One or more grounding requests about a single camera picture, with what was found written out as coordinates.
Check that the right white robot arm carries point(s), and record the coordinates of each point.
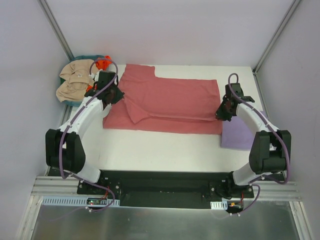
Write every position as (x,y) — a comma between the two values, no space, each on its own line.
(270,151)

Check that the white cable duct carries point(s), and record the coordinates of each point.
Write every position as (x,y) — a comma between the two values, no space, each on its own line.
(219,205)
(79,201)

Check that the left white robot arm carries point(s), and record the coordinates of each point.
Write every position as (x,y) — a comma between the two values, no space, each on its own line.
(65,147)

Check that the left white cable duct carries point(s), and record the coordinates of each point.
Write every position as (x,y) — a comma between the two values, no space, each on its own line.
(79,201)

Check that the aluminium frame post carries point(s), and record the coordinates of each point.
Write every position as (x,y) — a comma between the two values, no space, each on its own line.
(277,34)
(56,28)

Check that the right aluminium frame post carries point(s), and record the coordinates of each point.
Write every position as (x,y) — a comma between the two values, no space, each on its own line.
(277,34)

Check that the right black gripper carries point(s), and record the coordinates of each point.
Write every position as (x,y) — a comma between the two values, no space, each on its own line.
(221,113)

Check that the teal plastic basket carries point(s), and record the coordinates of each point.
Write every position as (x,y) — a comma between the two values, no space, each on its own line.
(92,70)

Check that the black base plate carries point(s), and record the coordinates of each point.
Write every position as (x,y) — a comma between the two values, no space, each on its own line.
(159,189)

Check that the folded purple t shirt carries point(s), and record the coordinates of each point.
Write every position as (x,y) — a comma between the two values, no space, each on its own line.
(236,135)

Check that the orange t shirt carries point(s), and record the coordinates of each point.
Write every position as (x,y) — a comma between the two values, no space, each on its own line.
(103,64)

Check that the aluminium front rail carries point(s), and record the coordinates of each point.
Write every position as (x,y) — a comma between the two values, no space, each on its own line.
(56,186)

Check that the pink red t shirt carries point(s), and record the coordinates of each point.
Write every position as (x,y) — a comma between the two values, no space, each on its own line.
(170,105)

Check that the beige t shirt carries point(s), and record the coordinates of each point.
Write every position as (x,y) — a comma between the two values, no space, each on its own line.
(76,76)

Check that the left aluminium frame post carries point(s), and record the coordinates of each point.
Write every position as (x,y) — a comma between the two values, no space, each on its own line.
(56,28)

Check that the right white cable duct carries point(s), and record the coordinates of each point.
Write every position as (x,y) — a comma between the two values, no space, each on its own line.
(219,205)

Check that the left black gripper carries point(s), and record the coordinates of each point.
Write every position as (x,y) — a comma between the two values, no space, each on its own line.
(116,95)

